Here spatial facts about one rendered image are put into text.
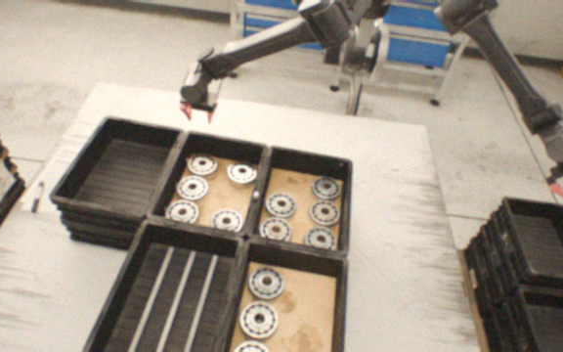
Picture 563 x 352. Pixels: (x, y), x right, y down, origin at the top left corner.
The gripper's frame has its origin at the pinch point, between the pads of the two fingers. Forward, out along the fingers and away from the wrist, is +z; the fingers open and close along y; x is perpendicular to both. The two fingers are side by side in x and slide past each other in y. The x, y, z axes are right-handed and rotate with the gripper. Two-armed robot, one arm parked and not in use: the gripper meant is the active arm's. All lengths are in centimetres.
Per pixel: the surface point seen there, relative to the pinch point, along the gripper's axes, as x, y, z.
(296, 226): -16.7, 36.3, 23.1
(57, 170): -2, -57, 36
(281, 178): 2.9, 28.2, 23.1
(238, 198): -9.5, 15.2, 23.2
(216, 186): -6.1, 6.9, 23.2
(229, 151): 7.4, 8.1, 18.7
